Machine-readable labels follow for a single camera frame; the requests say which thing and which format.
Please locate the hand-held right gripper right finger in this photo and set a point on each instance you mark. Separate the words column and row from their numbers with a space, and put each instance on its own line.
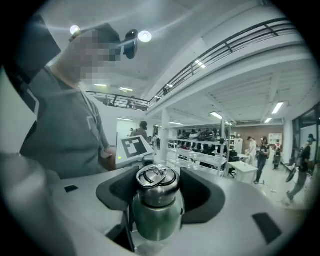
column 237, row 200

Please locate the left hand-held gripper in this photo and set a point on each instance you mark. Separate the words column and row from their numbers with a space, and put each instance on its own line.
column 135, row 147

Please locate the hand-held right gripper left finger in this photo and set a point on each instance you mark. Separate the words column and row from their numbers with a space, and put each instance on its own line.
column 82, row 195

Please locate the steel thermos bottle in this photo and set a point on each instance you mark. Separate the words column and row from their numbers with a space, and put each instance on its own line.
column 157, row 220

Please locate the person's left forearm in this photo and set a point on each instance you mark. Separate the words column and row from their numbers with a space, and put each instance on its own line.
column 108, row 160

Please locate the small white table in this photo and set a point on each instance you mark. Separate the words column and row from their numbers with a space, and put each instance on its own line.
column 242, row 167

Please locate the white shelf rack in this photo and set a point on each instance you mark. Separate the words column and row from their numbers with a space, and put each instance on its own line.
column 197, row 156

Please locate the person's torso in grey shirt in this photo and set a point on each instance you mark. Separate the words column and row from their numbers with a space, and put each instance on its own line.
column 62, row 130

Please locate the person's head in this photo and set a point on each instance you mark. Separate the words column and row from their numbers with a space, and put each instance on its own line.
column 85, row 57

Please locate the round ceiling lamp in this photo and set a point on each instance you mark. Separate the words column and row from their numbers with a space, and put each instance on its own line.
column 74, row 30
column 145, row 36

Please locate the black mezzanine railing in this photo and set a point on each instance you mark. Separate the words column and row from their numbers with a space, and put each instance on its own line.
column 228, row 47

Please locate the black head-mounted camera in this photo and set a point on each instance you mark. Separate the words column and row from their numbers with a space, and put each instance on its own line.
column 130, row 45

